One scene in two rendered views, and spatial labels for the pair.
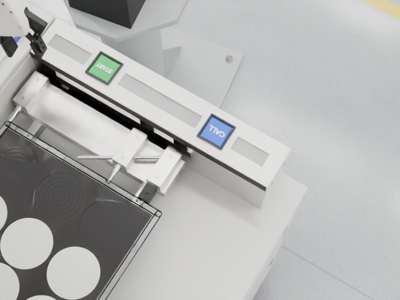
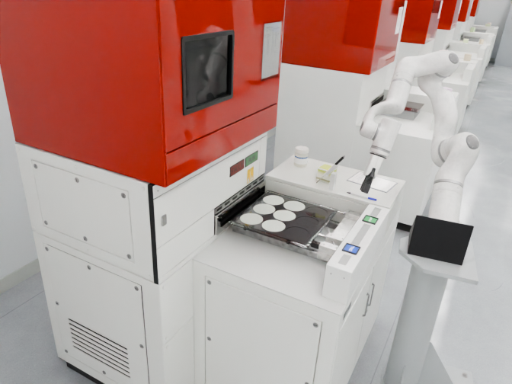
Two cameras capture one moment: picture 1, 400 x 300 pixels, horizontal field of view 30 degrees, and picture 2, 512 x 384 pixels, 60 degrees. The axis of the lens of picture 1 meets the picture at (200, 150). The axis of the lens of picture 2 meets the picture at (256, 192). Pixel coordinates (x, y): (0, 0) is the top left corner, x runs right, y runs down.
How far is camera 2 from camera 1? 1.47 m
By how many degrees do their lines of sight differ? 65
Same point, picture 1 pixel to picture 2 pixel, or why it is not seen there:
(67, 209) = (301, 224)
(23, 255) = (279, 214)
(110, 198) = (309, 233)
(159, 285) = (273, 263)
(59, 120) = (344, 224)
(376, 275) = not seen: outside the picture
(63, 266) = (275, 223)
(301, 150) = not seen: outside the picture
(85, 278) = (271, 228)
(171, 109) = (357, 238)
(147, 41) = (417, 291)
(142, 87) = (366, 230)
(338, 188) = not seen: outside the picture
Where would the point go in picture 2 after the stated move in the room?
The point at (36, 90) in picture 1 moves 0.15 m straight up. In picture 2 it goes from (354, 214) to (359, 184)
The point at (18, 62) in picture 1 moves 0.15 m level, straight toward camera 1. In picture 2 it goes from (362, 201) to (335, 207)
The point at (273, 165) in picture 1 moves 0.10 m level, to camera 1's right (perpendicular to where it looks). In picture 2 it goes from (339, 267) to (344, 284)
